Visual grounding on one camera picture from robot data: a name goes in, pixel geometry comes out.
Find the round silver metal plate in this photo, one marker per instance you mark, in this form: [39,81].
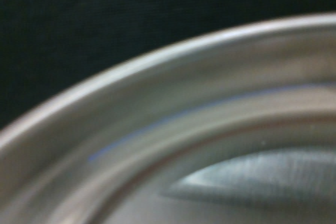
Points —
[203,135]

